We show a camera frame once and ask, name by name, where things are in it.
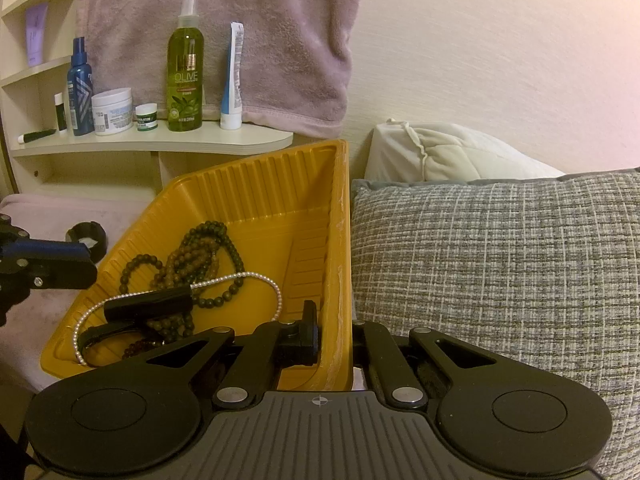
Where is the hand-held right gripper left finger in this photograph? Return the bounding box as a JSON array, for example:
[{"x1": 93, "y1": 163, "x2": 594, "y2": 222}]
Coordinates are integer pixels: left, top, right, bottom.
[{"x1": 141, "y1": 300, "x2": 322, "y2": 409}]

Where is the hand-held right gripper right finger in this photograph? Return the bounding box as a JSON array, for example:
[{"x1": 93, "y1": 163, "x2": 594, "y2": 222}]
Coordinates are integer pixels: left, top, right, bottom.
[{"x1": 351, "y1": 319, "x2": 507, "y2": 409}]

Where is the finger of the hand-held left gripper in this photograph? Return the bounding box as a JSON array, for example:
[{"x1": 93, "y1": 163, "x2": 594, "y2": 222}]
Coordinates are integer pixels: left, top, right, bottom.
[
  {"x1": 0, "y1": 259, "x2": 99, "y2": 328},
  {"x1": 0, "y1": 212, "x2": 96, "y2": 266}
]

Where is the black cuff bangle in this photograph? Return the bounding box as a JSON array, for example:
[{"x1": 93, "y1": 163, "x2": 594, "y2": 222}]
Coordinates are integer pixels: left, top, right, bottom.
[{"x1": 66, "y1": 221, "x2": 107, "y2": 263}]

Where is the black strap band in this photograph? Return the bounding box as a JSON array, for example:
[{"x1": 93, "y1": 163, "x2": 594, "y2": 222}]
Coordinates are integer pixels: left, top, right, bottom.
[{"x1": 80, "y1": 317, "x2": 151, "y2": 361}]

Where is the small dark bead bracelet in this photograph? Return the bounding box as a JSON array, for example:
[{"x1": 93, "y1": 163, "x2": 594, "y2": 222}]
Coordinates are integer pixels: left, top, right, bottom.
[{"x1": 119, "y1": 255, "x2": 168, "y2": 296}]

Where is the white pearl necklace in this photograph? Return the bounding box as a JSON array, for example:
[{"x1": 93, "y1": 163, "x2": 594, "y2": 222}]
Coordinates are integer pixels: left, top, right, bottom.
[{"x1": 72, "y1": 271, "x2": 283, "y2": 366}]

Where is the dark green bead necklace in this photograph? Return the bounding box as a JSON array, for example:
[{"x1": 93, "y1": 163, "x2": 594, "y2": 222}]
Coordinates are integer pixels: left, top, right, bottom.
[{"x1": 180, "y1": 221, "x2": 245, "y2": 311}]

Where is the reddish bead bracelet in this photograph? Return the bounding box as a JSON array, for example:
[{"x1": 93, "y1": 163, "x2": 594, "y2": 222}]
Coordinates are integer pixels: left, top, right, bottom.
[{"x1": 122, "y1": 337, "x2": 166, "y2": 361}]

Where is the long brown bead necklace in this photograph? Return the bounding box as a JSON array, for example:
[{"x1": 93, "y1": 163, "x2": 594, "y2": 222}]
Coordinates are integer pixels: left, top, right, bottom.
[{"x1": 160, "y1": 242, "x2": 221, "y2": 341}]

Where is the yellow plastic tray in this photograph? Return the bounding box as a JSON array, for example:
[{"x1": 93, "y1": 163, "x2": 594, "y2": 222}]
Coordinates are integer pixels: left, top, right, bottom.
[{"x1": 40, "y1": 139, "x2": 355, "y2": 393}]

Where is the pink fleece blanket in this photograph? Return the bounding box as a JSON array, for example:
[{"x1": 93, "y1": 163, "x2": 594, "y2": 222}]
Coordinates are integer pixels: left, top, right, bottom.
[{"x1": 0, "y1": 189, "x2": 156, "y2": 396}]

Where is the grey checked pillow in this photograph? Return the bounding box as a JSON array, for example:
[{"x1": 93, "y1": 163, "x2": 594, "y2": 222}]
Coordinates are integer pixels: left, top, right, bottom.
[{"x1": 350, "y1": 167, "x2": 640, "y2": 480}]

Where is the cream wooden shelf unit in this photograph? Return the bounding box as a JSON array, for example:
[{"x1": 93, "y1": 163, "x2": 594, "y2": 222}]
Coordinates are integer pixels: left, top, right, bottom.
[{"x1": 0, "y1": 0, "x2": 295, "y2": 196}]

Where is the white cream jar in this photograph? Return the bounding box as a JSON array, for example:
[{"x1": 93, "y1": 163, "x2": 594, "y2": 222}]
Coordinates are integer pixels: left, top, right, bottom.
[{"x1": 91, "y1": 88, "x2": 135, "y2": 137}]

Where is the blue spray bottle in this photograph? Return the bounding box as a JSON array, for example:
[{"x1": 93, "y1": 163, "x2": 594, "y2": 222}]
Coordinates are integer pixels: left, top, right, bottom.
[{"x1": 67, "y1": 36, "x2": 96, "y2": 137}]

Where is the small green-label jar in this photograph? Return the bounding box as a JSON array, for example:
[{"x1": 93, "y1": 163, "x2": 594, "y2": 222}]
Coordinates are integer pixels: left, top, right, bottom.
[{"x1": 135, "y1": 103, "x2": 160, "y2": 133}]

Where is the white pillow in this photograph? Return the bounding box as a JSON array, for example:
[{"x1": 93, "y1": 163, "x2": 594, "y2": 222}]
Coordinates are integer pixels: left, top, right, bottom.
[{"x1": 364, "y1": 119, "x2": 566, "y2": 183}]

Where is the purple tube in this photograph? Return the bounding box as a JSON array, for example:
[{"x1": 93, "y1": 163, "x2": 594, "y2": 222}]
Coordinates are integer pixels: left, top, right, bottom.
[{"x1": 25, "y1": 3, "x2": 49, "y2": 67}]

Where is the green oil spray bottle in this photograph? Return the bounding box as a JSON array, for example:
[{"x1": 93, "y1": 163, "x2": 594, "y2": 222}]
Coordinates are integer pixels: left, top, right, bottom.
[{"x1": 166, "y1": 0, "x2": 205, "y2": 132}]

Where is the blue and white tube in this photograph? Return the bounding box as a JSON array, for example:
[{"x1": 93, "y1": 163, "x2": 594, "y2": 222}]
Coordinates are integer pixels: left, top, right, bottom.
[{"x1": 220, "y1": 22, "x2": 246, "y2": 131}]

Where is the hanging pink towel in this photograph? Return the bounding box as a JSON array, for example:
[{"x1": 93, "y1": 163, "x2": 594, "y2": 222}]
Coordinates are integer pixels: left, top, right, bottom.
[{"x1": 75, "y1": 0, "x2": 366, "y2": 140}]

